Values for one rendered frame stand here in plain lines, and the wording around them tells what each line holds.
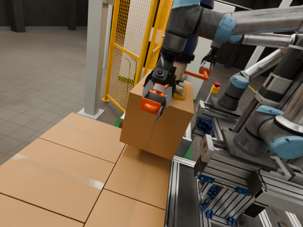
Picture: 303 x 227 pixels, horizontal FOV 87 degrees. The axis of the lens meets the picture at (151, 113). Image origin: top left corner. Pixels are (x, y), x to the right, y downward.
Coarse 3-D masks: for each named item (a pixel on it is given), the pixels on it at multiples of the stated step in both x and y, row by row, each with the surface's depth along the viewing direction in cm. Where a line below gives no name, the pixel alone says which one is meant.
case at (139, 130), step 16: (144, 80) 118; (192, 96) 115; (128, 112) 102; (144, 112) 99; (176, 112) 94; (192, 112) 93; (128, 128) 108; (144, 128) 105; (160, 128) 102; (176, 128) 100; (128, 144) 114; (144, 144) 111; (160, 144) 108; (176, 144) 105
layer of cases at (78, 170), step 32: (64, 128) 131; (96, 128) 140; (32, 160) 100; (64, 160) 106; (96, 160) 112; (128, 160) 119; (160, 160) 127; (0, 192) 82; (32, 192) 85; (64, 192) 89; (96, 192) 94; (128, 192) 98; (160, 192) 104; (0, 224) 71; (32, 224) 74; (64, 224) 77; (96, 224) 80; (128, 224) 84; (160, 224) 88
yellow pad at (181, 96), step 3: (180, 81) 122; (183, 90) 114; (174, 93) 106; (177, 93) 106; (183, 93) 110; (174, 96) 105; (177, 96) 104; (180, 96) 104; (183, 96) 106; (180, 99) 105; (183, 99) 104
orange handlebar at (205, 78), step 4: (184, 72) 116; (188, 72) 115; (204, 72) 129; (196, 76) 115; (200, 76) 115; (204, 76) 122; (160, 84) 79; (168, 84) 80; (144, 104) 58; (148, 104) 58; (148, 108) 57; (152, 108) 57; (156, 108) 58
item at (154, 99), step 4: (148, 92) 63; (152, 92) 64; (148, 96) 60; (152, 96) 61; (156, 96) 62; (160, 96) 63; (164, 96) 64; (144, 100) 58; (148, 100) 58; (152, 100) 58; (156, 100) 59; (160, 100) 60; (140, 104) 59; (152, 104) 58; (156, 104) 58; (160, 104) 57; (140, 108) 60; (144, 108) 59; (148, 112) 60; (152, 112) 59; (156, 112) 59
